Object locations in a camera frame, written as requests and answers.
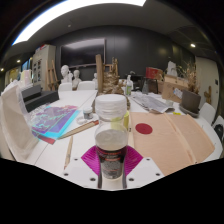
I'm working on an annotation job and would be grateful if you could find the cardboard box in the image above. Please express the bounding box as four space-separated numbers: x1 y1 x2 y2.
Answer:
161 73 189 103

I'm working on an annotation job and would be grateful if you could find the red box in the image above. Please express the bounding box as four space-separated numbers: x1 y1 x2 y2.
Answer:
145 66 164 80

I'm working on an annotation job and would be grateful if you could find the ceiling light strip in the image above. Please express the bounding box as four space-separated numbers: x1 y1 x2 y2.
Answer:
11 0 148 46

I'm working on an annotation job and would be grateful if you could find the black box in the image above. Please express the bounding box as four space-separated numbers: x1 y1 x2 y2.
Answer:
20 83 60 113

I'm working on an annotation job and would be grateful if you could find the newspaper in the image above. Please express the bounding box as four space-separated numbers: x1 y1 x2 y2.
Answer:
131 92 174 114

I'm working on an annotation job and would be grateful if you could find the black wall screen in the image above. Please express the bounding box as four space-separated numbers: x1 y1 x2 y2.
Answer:
60 38 107 69

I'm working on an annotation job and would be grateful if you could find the flat round red coaster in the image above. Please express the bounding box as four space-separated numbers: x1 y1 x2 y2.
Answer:
135 122 154 135

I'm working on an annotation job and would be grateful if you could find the clear bottle with white cap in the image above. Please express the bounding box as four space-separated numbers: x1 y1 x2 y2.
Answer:
94 93 130 183

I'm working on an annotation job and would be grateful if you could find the brown relief sculpture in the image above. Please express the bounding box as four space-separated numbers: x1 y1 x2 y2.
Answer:
92 53 132 111

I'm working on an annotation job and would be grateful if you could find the small grey paint jar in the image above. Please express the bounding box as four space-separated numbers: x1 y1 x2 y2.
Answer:
82 106 94 120

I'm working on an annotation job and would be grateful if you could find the white tape roll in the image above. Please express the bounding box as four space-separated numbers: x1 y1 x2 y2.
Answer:
76 116 88 126

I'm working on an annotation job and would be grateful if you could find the colourful print sheet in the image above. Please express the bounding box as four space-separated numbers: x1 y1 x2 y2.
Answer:
29 104 81 141

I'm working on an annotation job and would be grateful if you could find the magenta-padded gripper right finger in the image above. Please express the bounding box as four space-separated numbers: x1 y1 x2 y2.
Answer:
123 145 165 190

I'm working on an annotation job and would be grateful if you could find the thin wooden stick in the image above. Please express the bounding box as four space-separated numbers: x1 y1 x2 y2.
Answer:
63 134 74 171

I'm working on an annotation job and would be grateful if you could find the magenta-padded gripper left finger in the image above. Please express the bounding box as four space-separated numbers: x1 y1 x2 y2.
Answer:
62 145 103 190

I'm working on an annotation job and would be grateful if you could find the white paper bag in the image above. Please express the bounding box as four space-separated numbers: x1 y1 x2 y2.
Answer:
166 60 178 78

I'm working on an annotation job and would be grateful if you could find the grey glass jar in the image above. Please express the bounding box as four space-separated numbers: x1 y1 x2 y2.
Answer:
141 81 150 95

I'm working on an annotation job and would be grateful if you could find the wooden flat paintbrush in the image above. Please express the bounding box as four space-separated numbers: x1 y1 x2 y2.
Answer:
58 119 100 140

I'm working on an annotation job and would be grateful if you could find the wooden easel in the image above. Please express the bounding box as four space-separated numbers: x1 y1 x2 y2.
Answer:
44 59 59 92

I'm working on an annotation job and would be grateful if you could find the white cabinet with pictures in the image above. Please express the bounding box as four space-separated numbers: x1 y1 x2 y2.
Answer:
31 44 57 91

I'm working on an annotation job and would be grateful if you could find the wooden figure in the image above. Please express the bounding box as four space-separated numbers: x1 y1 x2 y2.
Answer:
203 85 213 105

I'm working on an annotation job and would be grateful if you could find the white plaster bust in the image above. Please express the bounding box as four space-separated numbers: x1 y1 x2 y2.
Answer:
72 69 83 89
60 64 74 84

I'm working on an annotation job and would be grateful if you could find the clear spray bottle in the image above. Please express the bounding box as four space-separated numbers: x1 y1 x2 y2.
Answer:
124 74 133 97

